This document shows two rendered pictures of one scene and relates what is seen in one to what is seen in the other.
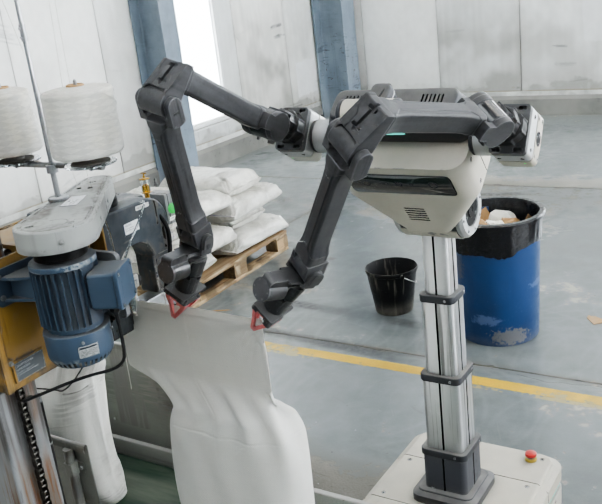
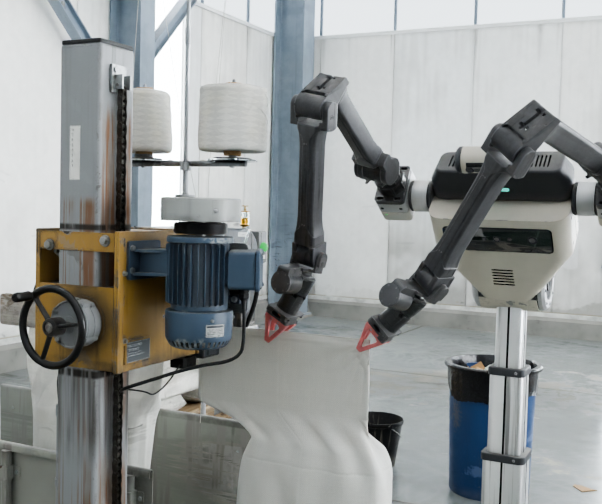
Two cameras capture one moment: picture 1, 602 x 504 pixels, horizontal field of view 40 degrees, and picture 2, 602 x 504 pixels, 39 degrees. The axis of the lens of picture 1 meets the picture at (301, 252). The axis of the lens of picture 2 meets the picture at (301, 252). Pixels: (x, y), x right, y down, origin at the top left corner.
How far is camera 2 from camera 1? 0.75 m
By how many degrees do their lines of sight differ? 17
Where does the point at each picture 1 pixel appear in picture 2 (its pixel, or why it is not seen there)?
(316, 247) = (451, 255)
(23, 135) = (162, 132)
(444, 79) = not seen: hidden behind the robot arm
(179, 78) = (338, 87)
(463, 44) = (412, 256)
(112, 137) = (263, 134)
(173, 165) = (313, 171)
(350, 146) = (518, 142)
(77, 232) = (230, 205)
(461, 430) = not seen: outside the picture
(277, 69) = not seen: hidden behind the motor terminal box
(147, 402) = (174, 475)
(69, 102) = (235, 91)
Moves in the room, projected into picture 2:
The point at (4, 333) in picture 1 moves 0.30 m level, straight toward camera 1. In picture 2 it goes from (125, 307) to (173, 325)
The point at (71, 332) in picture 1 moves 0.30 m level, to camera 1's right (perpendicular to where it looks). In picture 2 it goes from (201, 308) to (337, 310)
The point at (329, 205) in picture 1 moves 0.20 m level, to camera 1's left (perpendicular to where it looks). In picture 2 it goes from (479, 206) to (389, 204)
